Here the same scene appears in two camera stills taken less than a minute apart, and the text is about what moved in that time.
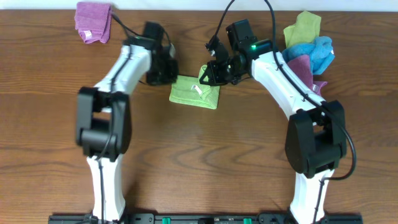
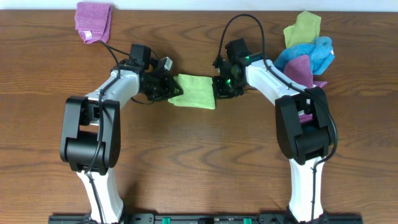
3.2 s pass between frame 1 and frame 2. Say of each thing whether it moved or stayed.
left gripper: moved
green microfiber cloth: stayed
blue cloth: stayed
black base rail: stayed
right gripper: moved
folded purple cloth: stayed
